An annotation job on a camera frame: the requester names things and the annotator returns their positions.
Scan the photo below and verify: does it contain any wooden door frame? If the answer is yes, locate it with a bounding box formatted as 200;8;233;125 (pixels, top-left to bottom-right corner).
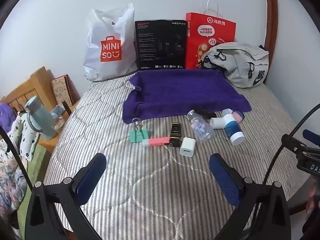
263;0;279;61

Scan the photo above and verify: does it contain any blue white round bottle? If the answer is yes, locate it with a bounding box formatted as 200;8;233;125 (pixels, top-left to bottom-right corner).
222;108;245;146

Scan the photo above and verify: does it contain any patterned brown notebook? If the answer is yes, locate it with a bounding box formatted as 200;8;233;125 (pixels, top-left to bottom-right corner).
51;75;75;106

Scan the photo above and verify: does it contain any wooden headboard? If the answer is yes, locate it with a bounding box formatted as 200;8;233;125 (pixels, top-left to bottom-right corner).
0;66;81;120

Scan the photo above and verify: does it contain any red paper shopping bag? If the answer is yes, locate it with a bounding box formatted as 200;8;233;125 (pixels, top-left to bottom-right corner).
185;12;236;69

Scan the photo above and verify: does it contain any clear candy bottle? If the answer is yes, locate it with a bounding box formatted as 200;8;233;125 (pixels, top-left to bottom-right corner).
187;109;215;141

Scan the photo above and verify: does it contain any small white cylinder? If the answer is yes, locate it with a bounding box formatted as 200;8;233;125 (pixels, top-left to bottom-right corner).
209;118;226;129

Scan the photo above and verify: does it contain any striped bed quilt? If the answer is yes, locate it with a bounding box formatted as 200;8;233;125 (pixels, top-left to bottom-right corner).
44;76;295;239

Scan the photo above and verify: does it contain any teal binder clip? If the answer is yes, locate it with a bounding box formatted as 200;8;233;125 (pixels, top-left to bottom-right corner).
129;118;149;143

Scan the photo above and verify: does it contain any pink white highlighter pen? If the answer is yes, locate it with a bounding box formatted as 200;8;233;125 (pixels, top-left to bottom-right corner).
142;137;170;147

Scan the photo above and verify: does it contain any left black cable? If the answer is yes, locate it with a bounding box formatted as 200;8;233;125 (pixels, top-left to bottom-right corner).
0;126;34;192

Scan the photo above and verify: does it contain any purple towel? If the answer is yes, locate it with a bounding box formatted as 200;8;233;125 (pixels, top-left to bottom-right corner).
123;69;252;124

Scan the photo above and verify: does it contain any white Miniso plastic bag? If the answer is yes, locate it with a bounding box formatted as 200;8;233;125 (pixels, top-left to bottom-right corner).
84;3;137;82

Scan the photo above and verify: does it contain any black headset box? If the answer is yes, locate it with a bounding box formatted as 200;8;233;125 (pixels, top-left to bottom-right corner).
135;20;187;70

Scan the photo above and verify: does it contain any black gold lighter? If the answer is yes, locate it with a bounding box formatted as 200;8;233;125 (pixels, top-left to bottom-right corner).
169;122;181;147

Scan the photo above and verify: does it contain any white USB charger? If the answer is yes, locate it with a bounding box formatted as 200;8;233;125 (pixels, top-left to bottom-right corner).
180;137;196;157

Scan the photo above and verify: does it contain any person's right hand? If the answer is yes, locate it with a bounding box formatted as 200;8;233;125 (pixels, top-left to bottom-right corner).
306;183;319;216

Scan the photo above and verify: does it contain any pink blue small case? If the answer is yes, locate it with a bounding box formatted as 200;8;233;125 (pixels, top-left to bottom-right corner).
232;111;245;123

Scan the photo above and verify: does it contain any grey Nike waist bag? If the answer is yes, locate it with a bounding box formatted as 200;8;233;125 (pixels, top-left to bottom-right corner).
201;42;269;88

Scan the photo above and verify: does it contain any purple plush item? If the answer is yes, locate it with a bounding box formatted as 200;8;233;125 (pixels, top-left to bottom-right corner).
0;102;16;133

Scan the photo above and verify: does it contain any floral cloth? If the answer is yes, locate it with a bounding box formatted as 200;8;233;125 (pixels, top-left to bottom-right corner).
1;112;40;220

